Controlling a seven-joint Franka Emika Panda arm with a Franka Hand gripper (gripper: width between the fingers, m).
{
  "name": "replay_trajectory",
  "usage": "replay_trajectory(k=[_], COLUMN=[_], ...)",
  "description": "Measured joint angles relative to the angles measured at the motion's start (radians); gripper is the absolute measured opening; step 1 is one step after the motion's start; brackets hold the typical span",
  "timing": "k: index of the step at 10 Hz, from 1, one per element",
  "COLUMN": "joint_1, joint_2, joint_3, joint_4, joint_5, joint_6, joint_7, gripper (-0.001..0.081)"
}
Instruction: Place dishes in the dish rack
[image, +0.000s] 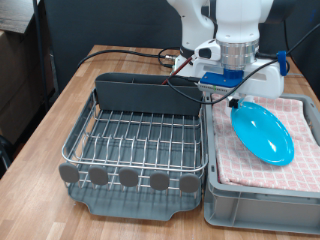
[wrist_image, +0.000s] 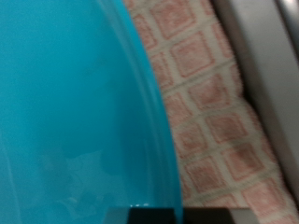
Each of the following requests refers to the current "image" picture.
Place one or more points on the grey dish drying rack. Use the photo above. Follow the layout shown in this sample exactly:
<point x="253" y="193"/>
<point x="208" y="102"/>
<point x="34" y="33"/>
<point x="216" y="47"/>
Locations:
<point x="133" y="208"/>

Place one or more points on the cardboard box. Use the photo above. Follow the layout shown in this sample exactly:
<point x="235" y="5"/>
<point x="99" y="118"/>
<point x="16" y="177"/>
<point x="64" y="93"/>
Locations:
<point x="20" y="83"/>

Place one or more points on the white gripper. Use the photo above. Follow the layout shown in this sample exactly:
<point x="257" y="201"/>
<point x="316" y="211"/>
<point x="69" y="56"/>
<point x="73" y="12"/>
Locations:
<point x="263" y="81"/>

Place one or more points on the black metal pole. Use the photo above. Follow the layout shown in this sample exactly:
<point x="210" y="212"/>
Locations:
<point x="40" y="50"/>

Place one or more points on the blue oval plate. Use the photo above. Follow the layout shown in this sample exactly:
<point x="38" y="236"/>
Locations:
<point x="263" y="133"/>

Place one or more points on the wooden board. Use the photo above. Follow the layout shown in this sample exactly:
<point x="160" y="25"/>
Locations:
<point x="16" y="13"/>

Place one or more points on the pink checked cloth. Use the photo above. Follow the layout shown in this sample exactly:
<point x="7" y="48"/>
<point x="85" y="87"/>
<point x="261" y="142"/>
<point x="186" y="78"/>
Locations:
<point x="240" y="166"/>

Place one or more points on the grey plastic crate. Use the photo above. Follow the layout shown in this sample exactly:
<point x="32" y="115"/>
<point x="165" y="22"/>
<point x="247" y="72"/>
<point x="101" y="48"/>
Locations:
<point x="260" y="210"/>

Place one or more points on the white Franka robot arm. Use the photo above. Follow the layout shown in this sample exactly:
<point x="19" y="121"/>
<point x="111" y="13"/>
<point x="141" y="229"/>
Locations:
<point x="236" y="20"/>

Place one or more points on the brown wooden spoon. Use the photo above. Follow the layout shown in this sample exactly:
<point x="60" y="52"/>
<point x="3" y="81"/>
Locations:
<point x="176" y="70"/>

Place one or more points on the dark grey cutlery holder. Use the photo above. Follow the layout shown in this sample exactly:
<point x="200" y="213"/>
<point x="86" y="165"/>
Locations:
<point x="146" y="96"/>

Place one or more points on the blue mounted wrist camera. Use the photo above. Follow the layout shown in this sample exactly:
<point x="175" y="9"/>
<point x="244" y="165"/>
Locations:
<point x="220" y="78"/>

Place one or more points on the dark fabric partition panel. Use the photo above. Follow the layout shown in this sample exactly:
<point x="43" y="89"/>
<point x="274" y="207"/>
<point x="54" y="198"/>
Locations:
<point x="100" y="23"/>

